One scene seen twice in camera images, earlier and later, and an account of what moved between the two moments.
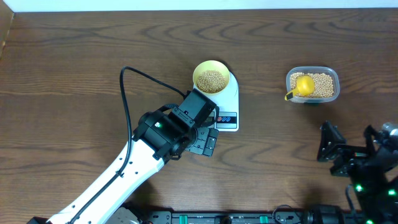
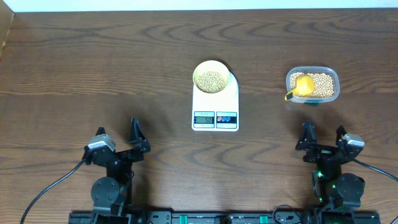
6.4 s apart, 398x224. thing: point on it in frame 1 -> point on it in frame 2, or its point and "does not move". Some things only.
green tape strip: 311,104 does not move
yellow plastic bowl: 211,77 does not move
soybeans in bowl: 211,81 does not move
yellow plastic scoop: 305,86 does not move
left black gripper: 204,144 -> 138,140
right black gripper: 352,154 -> 320,151
